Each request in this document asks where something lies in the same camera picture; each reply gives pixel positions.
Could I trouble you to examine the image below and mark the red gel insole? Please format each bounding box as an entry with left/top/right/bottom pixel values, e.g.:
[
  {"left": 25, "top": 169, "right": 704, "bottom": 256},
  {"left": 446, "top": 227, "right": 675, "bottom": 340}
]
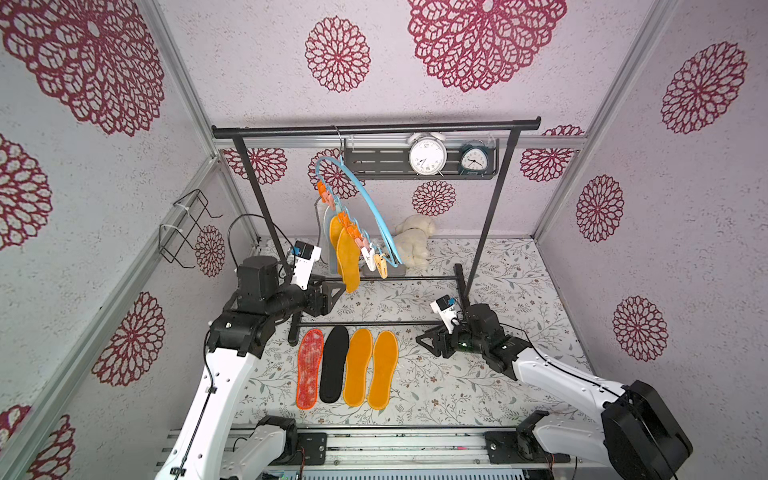
[{"left": 296, "top": 329, "right": 324, "bottom": 410}]

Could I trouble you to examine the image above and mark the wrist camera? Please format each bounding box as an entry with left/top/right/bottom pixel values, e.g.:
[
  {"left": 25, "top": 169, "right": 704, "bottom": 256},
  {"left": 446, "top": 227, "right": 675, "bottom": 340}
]
[
  {"left": 430, "top": 295, "right": 459, "bottom": 334},
  {"left": 291, "top": 240, "right": 322, "bottom": 290}
]

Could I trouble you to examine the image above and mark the cream plush toy dog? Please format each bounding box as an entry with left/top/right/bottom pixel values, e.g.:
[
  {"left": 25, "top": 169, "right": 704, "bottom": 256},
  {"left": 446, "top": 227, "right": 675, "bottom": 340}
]
[{"left": 393, "top": 214, "right": 437, "bottom": 269}]

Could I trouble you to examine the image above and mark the blue round clip hanger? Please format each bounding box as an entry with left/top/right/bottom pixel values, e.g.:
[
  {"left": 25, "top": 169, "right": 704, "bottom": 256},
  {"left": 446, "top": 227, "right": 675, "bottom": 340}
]
[{"left": 314, "top": 154, "right": 403, "bottom": 280}]

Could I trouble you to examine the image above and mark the orange insole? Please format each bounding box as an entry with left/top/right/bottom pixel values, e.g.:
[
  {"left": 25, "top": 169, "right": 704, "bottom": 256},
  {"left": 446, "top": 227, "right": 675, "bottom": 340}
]
[
  {"left": 367, "top": 331, "right": 399, "bottom": 411},
  {"left": 343, "top": 328, "right": 373, "bottom": 407},
  {"left": 329, "top": 213, "right": 360, "bottom": 293}
]

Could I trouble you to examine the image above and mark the black metal clothes rack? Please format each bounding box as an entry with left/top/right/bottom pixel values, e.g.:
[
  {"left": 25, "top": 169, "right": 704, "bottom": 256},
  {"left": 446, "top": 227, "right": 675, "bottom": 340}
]
[{"left": 211, "top": 116, "right": 542, "bottom": 346}]

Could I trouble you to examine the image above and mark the green alarm clock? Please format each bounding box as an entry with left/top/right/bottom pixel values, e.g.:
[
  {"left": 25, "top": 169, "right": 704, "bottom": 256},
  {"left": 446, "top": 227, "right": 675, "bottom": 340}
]
[{"left": 458, "top": 143, "right": 491, "bottom": 175}]

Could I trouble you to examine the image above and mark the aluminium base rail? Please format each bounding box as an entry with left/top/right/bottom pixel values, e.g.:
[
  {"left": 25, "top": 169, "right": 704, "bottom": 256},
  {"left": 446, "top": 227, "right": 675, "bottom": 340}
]
[{"left": 156, "top": 416, "right": 615, "bottom": 479}]

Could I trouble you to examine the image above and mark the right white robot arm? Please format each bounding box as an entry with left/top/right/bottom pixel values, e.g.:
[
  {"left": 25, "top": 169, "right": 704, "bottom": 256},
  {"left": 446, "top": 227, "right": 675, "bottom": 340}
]
[{"left": 416, "top": 297, "right": 693, "bottom": 479}]

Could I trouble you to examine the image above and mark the hanging orange insole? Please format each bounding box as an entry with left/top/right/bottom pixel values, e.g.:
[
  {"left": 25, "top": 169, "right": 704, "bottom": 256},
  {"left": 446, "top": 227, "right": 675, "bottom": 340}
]
[{"left": 329, "top": 213, "right": 360, "bottom": 293}]

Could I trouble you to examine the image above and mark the white alarm clock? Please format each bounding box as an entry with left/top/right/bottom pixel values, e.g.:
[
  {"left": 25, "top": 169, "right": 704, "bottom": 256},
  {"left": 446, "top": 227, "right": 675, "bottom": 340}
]
[{"left": 407, "top": 133, "right": 447, "bottom": 176}]

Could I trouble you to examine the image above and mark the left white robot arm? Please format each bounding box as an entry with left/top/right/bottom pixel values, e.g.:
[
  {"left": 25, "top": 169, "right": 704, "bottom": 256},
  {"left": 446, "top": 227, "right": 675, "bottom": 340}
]
[{"left": 156, "top": 247, "right": 342, "bottom": 479}]

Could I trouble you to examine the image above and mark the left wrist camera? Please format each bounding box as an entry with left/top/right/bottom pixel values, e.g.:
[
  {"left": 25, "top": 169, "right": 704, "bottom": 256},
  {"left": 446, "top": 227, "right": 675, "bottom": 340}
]
[{"left": 291, "top": 240, "right": 322, "bottom": 290}]

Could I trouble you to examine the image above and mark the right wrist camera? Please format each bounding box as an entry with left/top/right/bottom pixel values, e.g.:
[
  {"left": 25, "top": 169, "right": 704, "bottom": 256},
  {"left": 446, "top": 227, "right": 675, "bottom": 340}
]
[{"left": 430, "top": 295, "right": 459, "bottom": 334}]

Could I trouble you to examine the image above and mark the black insole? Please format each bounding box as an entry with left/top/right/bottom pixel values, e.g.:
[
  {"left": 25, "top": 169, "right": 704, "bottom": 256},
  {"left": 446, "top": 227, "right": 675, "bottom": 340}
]
[{"left": 319, "top": 326, "right": 350, "bottom": 404}]

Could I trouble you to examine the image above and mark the black wire wall basket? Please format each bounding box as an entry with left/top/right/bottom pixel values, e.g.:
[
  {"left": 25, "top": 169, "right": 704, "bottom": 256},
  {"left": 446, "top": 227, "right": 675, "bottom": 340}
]
[{"left": 157, "top": 188, "right": 222, "bottom": 270}]

